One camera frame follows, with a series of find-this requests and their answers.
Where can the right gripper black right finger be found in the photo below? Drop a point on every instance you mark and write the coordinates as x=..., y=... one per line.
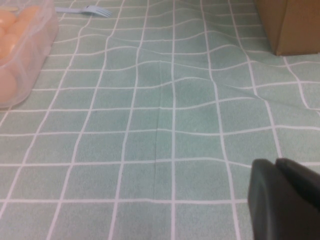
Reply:
x=302, y=180

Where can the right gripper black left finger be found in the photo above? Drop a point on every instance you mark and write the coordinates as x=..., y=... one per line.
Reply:
x=275, y=207

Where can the brown cardboard box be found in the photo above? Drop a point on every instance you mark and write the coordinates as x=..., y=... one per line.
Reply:
x=295, y=25

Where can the transparent plastic egg box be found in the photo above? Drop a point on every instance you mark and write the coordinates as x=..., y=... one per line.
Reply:
x=40, y=50

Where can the beige plastic egg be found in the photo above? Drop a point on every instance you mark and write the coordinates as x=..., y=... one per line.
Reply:
x=6, y=18

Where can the green checked tablecloth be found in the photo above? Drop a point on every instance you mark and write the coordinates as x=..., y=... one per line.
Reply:
x=150, y=125

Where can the blue plastic fork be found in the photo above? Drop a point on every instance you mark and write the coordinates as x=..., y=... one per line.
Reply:
x=100, y=11

